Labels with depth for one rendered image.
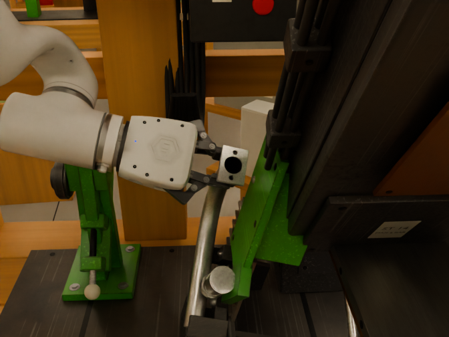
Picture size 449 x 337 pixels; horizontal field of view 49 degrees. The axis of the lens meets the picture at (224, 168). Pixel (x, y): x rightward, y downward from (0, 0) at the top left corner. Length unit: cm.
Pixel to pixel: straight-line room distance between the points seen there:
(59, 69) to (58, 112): 7
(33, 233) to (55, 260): 16
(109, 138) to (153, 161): 7
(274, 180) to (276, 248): 12
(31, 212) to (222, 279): 237
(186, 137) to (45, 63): 22
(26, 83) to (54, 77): 35
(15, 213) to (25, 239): 183
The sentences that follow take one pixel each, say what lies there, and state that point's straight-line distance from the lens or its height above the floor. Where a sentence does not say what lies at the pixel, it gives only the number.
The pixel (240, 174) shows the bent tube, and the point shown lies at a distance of 71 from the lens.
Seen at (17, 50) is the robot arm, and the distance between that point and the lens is 61.
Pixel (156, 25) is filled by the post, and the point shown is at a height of 136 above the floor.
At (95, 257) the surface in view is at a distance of 91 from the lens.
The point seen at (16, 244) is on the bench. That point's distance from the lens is 120.
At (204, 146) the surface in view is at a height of 123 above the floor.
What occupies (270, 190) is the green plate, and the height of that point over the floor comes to 123.
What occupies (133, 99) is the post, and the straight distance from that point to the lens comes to 97.
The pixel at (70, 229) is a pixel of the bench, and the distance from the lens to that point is 121.
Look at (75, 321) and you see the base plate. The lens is 94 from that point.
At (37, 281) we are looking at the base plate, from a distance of 105.
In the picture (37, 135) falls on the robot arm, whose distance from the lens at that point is 70.
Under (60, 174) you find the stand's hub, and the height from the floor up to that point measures 114.
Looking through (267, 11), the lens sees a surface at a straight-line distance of 81.
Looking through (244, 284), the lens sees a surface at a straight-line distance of 68.
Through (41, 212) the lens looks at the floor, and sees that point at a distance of 299.
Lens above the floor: 155
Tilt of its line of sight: 28 degrees down
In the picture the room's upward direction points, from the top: straight up
